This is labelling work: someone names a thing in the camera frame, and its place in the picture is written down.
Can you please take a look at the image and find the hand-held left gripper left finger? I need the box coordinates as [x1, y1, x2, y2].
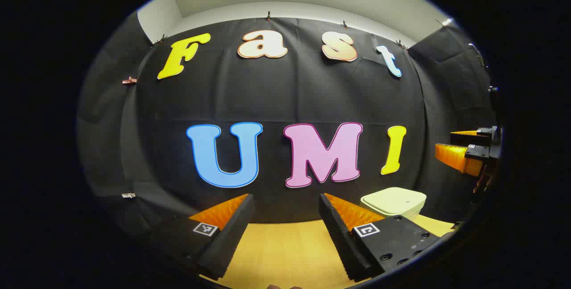
[149, 193, 256, 281]

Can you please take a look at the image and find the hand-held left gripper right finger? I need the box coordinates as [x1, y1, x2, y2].
[318, 192, 442, 283]

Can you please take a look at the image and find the light green desktop garbage bin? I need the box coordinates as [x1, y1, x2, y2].
[360, 186, 427, 221]

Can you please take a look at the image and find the wooden desktop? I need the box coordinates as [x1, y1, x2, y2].
[199, 214, 455, 289]

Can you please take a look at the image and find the black backdrop cloth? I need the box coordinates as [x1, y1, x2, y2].
[76, 10, 498, 240]

